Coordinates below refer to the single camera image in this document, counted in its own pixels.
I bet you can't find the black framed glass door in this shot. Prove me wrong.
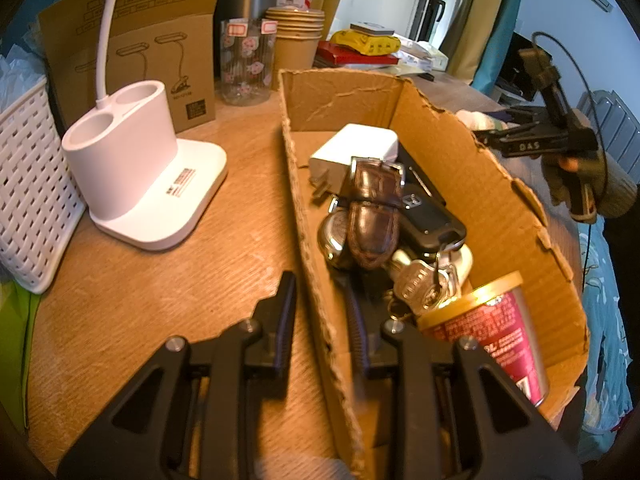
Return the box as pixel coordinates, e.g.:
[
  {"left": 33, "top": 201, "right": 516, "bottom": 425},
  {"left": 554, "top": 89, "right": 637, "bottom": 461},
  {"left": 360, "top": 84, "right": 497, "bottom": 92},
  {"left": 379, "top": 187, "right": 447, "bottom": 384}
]
[{"left": 407, "top": 0, "right": 481, "bottom": 43}]

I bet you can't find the patterned glass jar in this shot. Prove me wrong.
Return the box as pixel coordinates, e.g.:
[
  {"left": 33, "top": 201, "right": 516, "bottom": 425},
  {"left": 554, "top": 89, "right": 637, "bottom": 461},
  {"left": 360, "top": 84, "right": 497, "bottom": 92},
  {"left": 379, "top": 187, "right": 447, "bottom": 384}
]
[{"left": 220, "top": 17, "right": 277, "bottom": 107}]

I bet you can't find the red tin can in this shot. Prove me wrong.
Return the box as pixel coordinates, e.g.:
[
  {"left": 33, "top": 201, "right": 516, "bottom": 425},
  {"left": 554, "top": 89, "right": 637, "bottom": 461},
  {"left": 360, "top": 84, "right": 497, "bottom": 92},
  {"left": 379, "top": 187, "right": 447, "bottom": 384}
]
[{"left": 416, "top": 270, "right": 551, "bottom": 407}]

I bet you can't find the light blue blanket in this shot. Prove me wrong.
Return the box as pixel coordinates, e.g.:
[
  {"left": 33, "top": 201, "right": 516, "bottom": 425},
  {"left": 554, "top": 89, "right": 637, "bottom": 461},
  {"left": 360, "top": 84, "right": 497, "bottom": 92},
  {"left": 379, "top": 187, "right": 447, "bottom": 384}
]
[{"left": 580, "top": 220, "right": 633, "bottom": 436}]

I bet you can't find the small white flat device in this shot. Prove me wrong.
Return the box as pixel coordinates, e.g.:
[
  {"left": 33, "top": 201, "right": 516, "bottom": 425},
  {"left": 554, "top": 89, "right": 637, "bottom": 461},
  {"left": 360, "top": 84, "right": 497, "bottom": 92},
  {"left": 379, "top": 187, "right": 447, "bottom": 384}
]
[{"left": 350, "top": 22, "right": 394, "bottom": 37}]

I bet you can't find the green patterned paper cups pack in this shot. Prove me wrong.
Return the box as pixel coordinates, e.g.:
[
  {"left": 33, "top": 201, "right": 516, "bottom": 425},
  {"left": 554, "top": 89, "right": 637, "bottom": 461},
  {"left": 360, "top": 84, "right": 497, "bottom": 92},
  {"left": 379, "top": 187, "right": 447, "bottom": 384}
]
[{"left": 0, "top": 280, "right": 43, "bottom": 436}]

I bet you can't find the stainless steel thermos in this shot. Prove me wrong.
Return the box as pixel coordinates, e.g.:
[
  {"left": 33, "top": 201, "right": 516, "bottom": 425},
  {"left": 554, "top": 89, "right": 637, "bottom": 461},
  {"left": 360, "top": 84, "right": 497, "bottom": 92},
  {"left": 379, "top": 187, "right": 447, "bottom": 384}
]
[{"left": 215, "top": 0, "right": 278, "bottom": 78}]

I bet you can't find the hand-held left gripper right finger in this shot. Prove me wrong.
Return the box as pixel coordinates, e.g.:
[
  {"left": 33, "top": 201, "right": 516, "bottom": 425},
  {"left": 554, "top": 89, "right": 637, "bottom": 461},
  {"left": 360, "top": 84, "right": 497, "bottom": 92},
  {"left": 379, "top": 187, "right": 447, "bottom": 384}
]
[{"left": 344, "top": 285, "right": 583, "bottom": 480}]

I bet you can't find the narrow yellow curtain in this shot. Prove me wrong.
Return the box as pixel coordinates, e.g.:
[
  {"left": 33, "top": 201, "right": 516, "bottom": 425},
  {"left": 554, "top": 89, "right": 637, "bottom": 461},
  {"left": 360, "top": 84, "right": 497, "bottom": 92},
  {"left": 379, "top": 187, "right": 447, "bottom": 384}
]
[{"left": 442, "top": 0, "right": 511, "bottom": 83}]

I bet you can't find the black cable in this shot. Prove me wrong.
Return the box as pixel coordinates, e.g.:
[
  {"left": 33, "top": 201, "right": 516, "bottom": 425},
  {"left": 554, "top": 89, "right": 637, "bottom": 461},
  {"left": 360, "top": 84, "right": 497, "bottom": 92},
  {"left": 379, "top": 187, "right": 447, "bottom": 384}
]
[{"left": 531, "top": 31, "right": 610, "bottom": 241}]

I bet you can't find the yellow pouch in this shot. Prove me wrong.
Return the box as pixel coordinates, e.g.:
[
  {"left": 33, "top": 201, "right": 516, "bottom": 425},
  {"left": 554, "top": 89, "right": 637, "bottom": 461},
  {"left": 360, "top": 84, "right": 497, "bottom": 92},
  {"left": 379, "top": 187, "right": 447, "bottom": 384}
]
[{"left": 331, "top": 30, "right": 401, "bottom": 56}]

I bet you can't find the cardboard box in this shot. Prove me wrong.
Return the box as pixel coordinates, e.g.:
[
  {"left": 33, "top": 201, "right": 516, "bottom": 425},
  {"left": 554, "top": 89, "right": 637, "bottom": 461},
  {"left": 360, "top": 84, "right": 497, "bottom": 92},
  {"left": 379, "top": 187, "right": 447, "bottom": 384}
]
[{"left": 277, "top": 67, "right": 591, "bottom": 480}]

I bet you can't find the brown cardboard lamp package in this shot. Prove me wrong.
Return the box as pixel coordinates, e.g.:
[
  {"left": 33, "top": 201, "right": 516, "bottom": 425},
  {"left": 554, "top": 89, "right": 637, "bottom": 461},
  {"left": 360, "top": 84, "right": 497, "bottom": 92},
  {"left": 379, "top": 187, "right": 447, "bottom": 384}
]
[{"left": 37, "top": 0, "right": 228, "bottom": 133}]

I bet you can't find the person's right hand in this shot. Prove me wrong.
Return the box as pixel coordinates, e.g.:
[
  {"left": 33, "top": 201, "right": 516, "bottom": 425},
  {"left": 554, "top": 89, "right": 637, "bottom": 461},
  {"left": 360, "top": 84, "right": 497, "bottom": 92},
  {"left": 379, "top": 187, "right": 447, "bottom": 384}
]
[{"left": 542, "top": 150, "right": 626, "bottom": 218}]

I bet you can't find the narrow teal curtain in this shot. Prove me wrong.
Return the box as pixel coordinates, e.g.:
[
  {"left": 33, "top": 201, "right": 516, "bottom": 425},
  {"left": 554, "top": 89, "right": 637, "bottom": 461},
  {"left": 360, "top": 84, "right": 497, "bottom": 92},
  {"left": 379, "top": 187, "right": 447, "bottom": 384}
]
[{"left": 472, "top": 0, "right": 526, "bottom": 96}]

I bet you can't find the stack of brown paper cups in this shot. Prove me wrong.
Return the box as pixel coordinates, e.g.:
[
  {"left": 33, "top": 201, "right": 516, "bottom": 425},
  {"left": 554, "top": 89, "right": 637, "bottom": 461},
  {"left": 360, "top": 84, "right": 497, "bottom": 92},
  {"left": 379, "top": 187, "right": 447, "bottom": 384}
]
[{"left": 265, "top": 6, "right": 326, "bottom": 92}]

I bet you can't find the light blue packet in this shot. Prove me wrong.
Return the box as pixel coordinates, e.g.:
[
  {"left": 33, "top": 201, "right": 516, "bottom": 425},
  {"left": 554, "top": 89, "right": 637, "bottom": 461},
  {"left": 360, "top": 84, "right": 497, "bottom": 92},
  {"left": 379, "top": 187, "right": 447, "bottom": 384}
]
[{"left": 0, "top": 42, "right": 48, "bottom": 111}]

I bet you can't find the key bunch with car key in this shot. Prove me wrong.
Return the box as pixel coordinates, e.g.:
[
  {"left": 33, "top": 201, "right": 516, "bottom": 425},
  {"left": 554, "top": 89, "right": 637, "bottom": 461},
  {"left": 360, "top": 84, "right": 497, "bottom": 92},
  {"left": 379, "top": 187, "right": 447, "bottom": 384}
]
[{"left": 390, "top": 152, "right": 473, "bottom": 321}]

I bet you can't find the white woven plastic basket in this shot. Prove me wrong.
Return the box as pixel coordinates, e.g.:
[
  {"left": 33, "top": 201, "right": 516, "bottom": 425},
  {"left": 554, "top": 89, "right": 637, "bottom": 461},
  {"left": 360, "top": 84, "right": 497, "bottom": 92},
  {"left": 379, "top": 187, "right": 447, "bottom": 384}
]
[{"left": 0, "top": 76, "right": 87, "bottom": 295}]

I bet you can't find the brown leather strap watch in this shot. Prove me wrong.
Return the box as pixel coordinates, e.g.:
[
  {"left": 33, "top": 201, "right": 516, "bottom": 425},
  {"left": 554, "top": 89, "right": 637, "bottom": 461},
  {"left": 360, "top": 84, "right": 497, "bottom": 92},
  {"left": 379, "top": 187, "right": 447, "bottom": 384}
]
[{"left": 317, "top": 156, "right": 406, "bottom": 271}]

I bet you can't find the black monitor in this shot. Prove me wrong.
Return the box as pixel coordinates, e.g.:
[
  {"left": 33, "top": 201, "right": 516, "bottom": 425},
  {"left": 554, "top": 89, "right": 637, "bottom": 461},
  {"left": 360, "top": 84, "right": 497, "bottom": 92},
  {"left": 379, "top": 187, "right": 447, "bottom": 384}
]
[{"left": 500, "top": 32, "right": 546, "bottom": 106}]

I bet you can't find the grey padded headboard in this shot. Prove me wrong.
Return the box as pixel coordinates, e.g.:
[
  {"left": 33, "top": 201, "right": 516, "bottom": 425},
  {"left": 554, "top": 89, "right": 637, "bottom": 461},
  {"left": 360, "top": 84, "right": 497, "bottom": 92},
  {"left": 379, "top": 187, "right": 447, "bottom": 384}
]
[{"left": 580, "top": 90, "right": 640, "bottom": 181}]

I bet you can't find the white computer desk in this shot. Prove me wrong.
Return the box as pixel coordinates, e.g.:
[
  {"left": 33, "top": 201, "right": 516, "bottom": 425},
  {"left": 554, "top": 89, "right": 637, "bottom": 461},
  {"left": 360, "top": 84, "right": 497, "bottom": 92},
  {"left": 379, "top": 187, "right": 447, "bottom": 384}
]
[{"left": 492, "top": 82, "right": 521, "bottom": 107}]

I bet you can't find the white desk lamp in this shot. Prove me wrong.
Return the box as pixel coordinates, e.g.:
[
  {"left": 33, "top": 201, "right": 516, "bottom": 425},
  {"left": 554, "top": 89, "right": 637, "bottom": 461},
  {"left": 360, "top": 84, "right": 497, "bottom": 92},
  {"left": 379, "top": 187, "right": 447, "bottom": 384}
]
[{"left": 62, "top": 0, "right": 230, "bottom": 252}]

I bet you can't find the white earbuds case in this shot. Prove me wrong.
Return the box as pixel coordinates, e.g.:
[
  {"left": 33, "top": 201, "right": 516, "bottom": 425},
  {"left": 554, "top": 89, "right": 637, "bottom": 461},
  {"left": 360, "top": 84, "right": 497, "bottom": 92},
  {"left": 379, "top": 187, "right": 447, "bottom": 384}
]
[{"left": 450, "top": 245, "right": 474, "bottom": 291}]

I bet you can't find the white charger plug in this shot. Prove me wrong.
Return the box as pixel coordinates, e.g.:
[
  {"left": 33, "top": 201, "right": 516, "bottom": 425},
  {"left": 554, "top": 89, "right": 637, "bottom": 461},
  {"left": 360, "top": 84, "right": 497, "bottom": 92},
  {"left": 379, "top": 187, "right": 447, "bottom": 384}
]
[{"left": 307, "top": 123, "right": 399, "bottom": 201}]

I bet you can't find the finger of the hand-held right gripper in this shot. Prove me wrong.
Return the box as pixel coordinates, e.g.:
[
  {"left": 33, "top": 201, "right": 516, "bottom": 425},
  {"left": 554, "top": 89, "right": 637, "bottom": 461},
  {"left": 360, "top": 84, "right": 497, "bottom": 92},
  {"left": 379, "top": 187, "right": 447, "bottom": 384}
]
[
  {"left": 500, "top": 107, "right": 548, "bottom": 128},
  {"left": 472, "top": 127, "right": 548, "bottom": 153}
]

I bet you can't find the red book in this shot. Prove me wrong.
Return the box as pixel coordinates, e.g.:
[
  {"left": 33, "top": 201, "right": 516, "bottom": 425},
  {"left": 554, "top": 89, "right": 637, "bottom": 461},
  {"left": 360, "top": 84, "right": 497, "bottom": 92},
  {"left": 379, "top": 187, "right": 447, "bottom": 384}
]
[{"left": 314, "top": 40, "right": 401, "bottom": 67}]

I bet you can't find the white pill bottle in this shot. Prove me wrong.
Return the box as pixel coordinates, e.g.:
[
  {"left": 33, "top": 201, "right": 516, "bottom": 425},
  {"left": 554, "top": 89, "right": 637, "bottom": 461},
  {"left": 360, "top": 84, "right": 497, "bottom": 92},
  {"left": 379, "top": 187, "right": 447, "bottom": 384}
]
[{"left": 455, "top": 109, "right": 506, "bottom": 133}]

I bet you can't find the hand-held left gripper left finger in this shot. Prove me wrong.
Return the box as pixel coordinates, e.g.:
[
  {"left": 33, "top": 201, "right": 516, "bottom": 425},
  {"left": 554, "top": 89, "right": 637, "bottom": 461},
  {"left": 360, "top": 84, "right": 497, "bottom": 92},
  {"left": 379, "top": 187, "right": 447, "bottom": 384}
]
[{"left": 56, "top": 270, "right": 298, "bottom": 480}]

